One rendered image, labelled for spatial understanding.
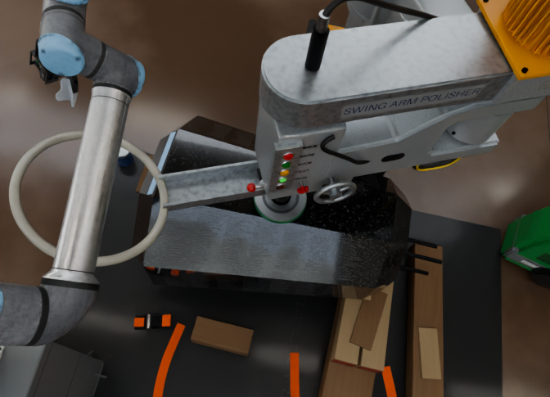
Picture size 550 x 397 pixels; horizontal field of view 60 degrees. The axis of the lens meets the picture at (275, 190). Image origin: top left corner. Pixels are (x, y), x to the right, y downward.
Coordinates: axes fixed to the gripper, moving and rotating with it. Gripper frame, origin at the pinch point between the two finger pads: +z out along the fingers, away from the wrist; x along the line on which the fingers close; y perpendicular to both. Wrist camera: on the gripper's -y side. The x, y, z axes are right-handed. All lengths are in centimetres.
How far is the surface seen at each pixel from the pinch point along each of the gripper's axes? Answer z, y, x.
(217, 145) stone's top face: 45, -65, 24
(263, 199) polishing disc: 35, -58, 56
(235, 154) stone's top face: 43, -67, 32
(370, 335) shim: 75, -87, 137
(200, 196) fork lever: 26, -30, 43
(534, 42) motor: -70, -79, 75
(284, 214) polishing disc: 32, -59, 66
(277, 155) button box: -20, -29, 54
